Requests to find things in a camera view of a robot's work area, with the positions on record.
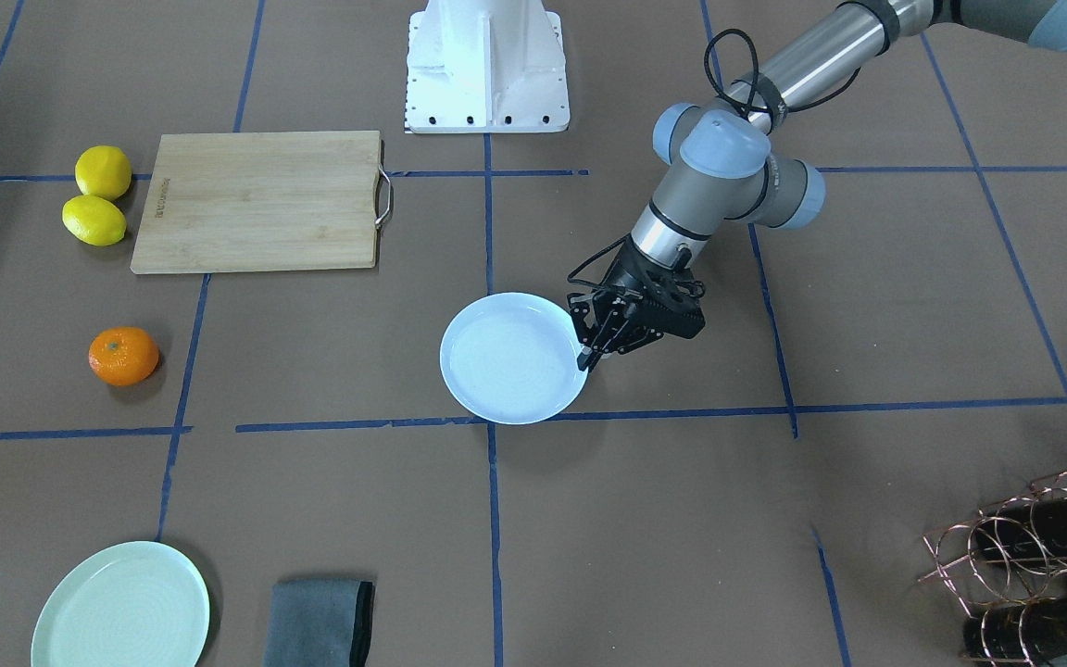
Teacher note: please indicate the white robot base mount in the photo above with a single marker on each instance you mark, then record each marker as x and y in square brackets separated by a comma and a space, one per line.
[486, 66]

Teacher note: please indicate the folded grey cloth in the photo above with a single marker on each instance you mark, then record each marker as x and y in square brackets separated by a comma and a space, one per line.
[320, 622]

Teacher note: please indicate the yellow lemon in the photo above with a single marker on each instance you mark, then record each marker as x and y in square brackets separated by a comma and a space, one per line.
[94, 220]
[105, 171]

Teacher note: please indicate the dark green wine bottle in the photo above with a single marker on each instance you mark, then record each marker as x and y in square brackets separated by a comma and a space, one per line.
[1033, 634]
[1027, 532]

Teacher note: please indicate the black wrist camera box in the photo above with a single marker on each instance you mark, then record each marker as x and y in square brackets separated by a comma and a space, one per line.
[674, 309]

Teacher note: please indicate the bamboo cutting board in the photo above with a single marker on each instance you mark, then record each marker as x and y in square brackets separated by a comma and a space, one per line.
[263, 201]

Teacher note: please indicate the pale green plate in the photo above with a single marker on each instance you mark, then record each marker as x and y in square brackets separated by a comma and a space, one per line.
[139, 603]

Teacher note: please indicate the copper wire bottle rack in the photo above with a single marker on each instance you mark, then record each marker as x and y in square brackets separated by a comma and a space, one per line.
[1007, 568]

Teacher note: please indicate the lower yellow lemon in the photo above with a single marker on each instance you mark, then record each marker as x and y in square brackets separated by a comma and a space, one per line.
[94, 220]

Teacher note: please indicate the upper yellow lemon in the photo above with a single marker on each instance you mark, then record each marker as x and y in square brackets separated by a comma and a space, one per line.
[105, 171]

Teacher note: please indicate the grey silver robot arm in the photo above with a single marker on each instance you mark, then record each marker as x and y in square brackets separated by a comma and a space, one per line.
[722, 167]

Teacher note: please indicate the orange mandarin fruit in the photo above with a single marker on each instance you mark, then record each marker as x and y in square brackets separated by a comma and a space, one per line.
[123, 356]

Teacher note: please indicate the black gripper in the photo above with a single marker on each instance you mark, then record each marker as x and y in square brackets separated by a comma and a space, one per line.
[628, 270]

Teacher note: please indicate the light blue plate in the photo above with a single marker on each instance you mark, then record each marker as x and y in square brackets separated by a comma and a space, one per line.
[512, 358]

